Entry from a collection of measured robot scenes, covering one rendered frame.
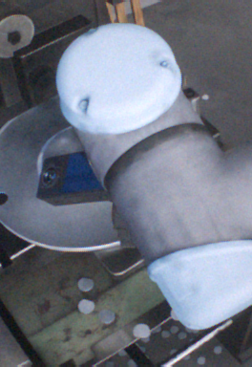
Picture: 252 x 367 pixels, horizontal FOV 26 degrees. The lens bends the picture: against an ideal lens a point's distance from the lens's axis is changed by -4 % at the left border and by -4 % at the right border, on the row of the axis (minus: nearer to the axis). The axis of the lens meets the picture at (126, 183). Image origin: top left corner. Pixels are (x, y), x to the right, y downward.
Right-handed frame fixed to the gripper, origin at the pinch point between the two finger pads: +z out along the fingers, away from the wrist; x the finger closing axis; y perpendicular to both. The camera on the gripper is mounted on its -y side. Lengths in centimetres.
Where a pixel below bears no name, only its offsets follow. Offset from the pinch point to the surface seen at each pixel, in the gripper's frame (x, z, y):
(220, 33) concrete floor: 117, 124, 11
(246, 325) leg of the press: -6, 58, 19
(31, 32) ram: 17.3, -14.6, -12.4
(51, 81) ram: 13.2, -9.9, -10.3
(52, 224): -0.4, 1.3, -10.6
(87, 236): -1.6, 0.8, -6.0
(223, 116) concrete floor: 70, 108, 12
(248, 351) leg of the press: -11, 77, 22
